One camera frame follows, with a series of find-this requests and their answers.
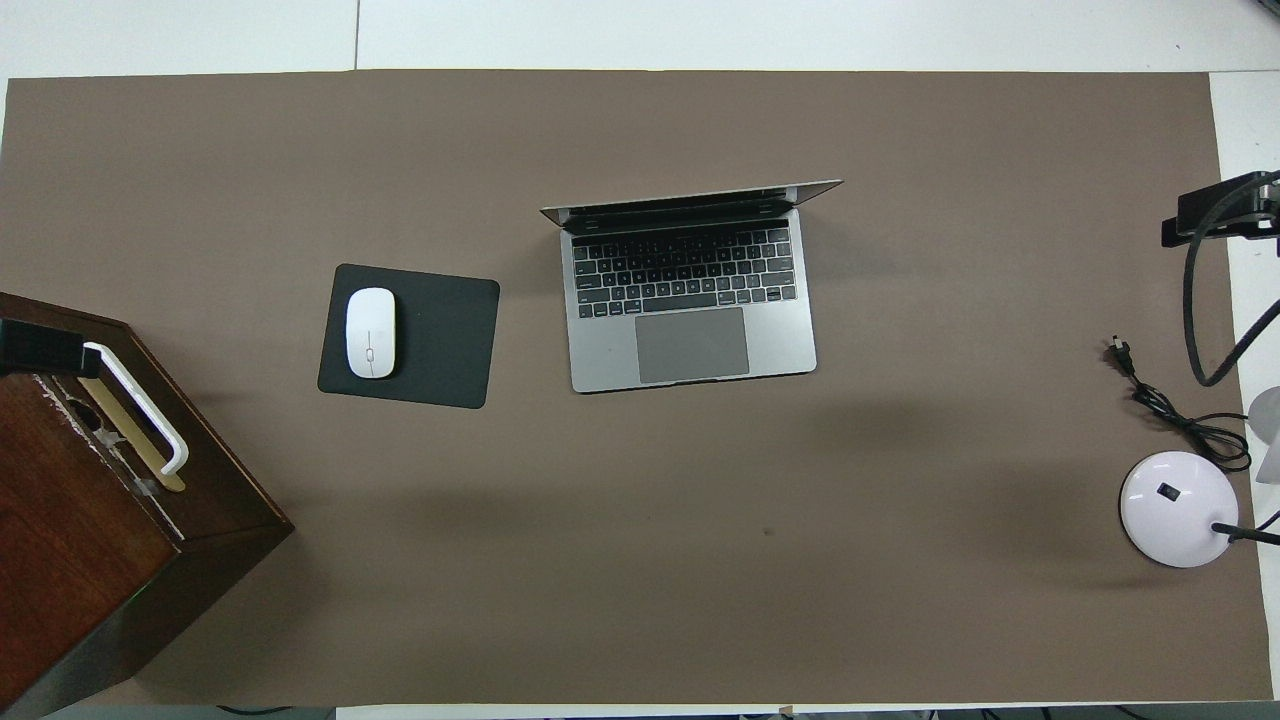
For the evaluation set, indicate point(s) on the large brown table mat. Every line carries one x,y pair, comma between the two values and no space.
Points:
700,550

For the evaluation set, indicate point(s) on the white computer mouse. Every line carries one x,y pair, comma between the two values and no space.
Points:
371,333

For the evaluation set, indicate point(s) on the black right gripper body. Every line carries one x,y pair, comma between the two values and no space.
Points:
1271,205

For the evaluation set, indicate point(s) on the silver laptop computer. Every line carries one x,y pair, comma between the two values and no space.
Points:
700,340

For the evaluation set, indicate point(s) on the dark brown wooden box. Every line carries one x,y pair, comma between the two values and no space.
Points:
80,560

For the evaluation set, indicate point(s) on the black mouse pad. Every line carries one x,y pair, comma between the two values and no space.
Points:
445,340

